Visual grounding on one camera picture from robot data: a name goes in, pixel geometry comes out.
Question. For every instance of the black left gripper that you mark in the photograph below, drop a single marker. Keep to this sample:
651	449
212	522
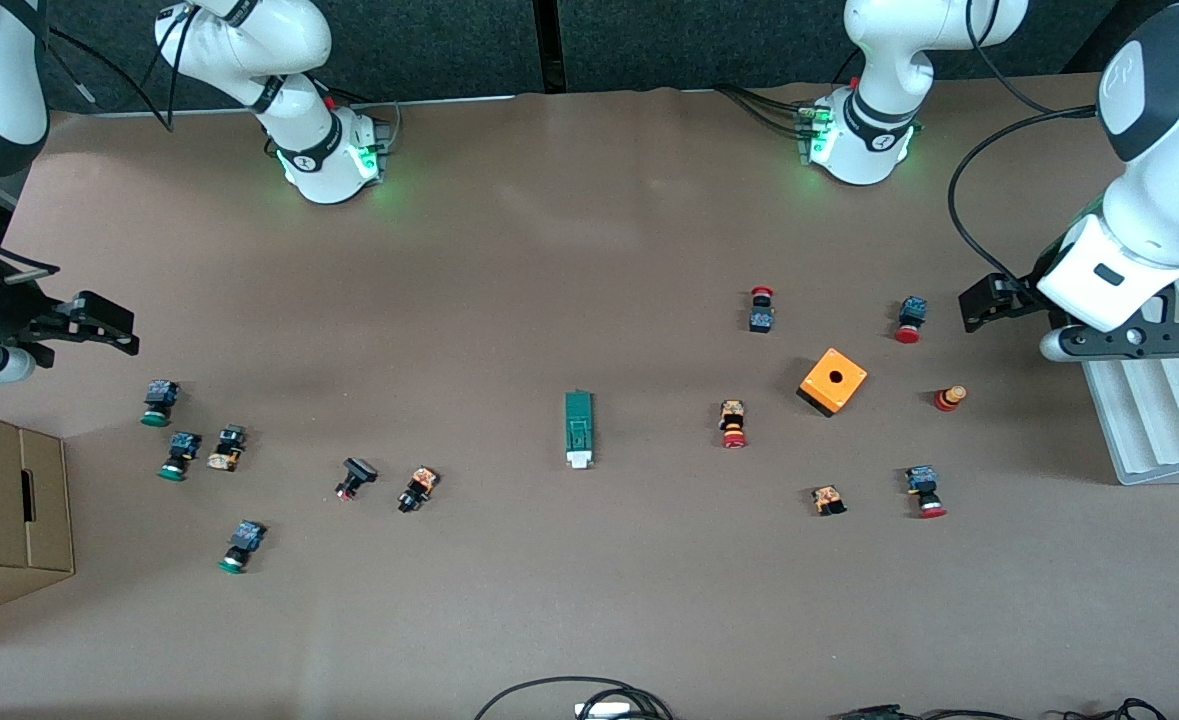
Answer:
1011	298

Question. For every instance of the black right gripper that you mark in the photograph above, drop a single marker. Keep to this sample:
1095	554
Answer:
11	315

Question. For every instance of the green load switch white lever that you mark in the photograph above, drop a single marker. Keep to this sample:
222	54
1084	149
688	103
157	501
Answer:
579	425

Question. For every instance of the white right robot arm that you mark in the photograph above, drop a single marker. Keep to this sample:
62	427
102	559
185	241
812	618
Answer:
299	150

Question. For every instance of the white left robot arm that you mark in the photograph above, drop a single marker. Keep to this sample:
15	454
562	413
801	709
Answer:
1169	150

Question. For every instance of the green push button blue block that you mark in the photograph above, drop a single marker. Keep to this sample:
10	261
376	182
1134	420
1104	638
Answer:
181	450
244	540
161	393

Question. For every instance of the red yellow selector knob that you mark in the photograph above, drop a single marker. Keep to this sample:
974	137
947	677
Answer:
947	399

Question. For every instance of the yellow black contact block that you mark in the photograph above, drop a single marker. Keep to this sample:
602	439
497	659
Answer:
227	447

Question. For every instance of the brown cardboard box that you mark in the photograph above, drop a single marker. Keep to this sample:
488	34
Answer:
9	500

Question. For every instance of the white ridged foam tray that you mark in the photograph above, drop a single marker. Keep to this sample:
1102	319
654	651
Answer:
1159	420

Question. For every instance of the orange black contact block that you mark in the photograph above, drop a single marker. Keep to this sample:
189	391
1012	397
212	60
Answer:
828	499

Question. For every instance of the red mushroom button orange block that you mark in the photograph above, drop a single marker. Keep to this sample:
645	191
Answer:
733	420

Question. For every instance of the black square button red base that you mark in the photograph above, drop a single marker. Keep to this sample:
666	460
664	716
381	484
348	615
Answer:
357	472

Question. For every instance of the black push button orange block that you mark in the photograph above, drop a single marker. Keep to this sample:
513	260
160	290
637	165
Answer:
419	487

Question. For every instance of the brown paper table cover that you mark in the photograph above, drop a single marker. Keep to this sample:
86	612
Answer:
649	600

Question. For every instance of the white plug connector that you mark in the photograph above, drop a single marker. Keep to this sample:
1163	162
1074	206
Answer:
604	711

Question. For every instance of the orange button enclosure box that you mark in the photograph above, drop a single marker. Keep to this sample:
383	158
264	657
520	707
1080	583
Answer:
833	380

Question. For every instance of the black vertical post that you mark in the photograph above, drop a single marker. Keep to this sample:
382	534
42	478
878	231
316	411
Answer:
549	45

